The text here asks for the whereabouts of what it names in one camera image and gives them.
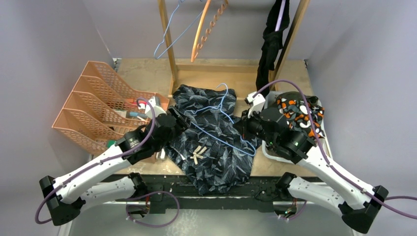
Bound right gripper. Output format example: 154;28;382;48
233;108;278;147

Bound orange camouflage shorts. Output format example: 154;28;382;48
276;96;325;139

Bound grey camouflage shorts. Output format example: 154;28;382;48
164;85;262;195

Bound olive green shorts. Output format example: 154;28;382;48
278;91;303;100

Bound peach plastic file organizer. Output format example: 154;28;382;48
52;61;169;156

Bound orange hanger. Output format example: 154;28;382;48
190;0;229;62

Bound blue wire hanger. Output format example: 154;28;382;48
153;0;209;60

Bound white stapler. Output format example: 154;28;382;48
155;149;166;161

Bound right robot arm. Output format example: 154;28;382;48
234;91;388;234

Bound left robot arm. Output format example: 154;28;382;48
34;98;191;226

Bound purple hanger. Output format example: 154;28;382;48
275;0;286;31

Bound white plastic basket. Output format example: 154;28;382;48
261;91;329;164

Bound blue marker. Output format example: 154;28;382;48
129;112;148;119

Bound wooden clothes rack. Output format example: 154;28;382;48
155;0;313;102

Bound black garment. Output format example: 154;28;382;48
256;0;290;90

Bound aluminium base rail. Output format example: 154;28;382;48
66;174;356;216

